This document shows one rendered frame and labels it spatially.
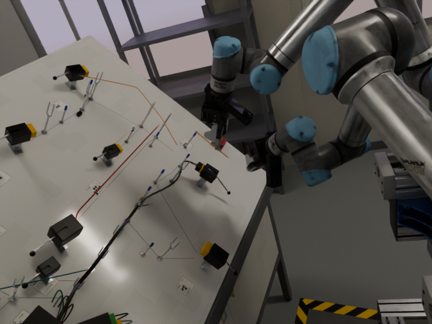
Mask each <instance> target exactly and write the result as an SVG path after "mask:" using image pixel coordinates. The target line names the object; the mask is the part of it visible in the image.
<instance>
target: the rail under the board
mask: <svg viewBox="0 0 432 324"><path fill-rule="evenodd" d="M273 190H274V188H270V187H268V186H267V185H265V187H264V190H263V192H262V195H261V196H260V198H259V201H258V203H257V205H256V208H255V210H254V212H253V214H252V217H251V219H250V221H249V224H248V225H247V228H246V230H245V232H244V235H243V237H242V240H241V241H240V244H239V246H238V248H237V251H236V253H235V256H234V257H233V260H232V262H231V264H230V266H231V267H232V268H233V270H234V271H237V275H234V274H233V271H232V270H231V268H230V267H229V269H228V272H227V273H226V276H225V278H224V280H223V282H222V285H221V287H220V289H219V291H218V294H217V296H216V298H215V301H214V303H213V305H212V307H211V310H210V312H209V314H208V317H207V318H206V321H205V323H204V324H219V322H220V320H221V318H222V315H223V313H224V310H225V308H226V305H227V303H228V300H229V298H230V296H231V293H232V290H233V288H234V286H235V283H236V281H237V278H238V276H239V273H240V270H241V269H242V266H243V263H244V261H245V259H246V256H247V254H248V251H249V249H250V246H251V244H252V241H253V239H254V237H255V234H256V232H257V229H258V226H259V224H260V221H261V220H262V217H263V214H264V212H265V210H266V207H267V204H268V202H269V200H270V197H271V194H272V192H273Z"/></svg>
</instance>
